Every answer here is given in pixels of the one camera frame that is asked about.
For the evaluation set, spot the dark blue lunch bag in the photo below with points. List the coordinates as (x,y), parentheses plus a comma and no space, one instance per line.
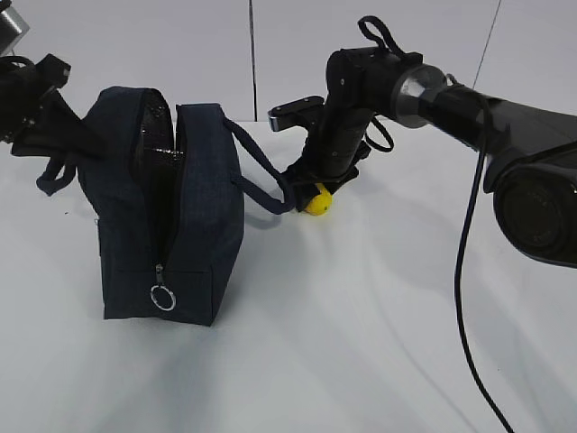
(169,200)

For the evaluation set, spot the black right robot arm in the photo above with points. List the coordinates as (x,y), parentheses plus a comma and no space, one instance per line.
(529,154)

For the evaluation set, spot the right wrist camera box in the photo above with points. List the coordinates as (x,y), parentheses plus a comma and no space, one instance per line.
(303,113)

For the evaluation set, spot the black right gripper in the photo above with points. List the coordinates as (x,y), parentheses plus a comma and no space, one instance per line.
(334,144)

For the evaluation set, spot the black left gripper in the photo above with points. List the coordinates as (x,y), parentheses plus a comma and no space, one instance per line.
(24,87)

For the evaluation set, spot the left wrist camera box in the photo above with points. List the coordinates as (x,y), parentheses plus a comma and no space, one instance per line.
(13,29)

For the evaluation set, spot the yellow lemon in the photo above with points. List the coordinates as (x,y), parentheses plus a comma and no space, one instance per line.
(321,202)

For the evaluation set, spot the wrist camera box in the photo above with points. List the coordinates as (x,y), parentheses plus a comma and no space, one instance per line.
(13,29)
(303,113)

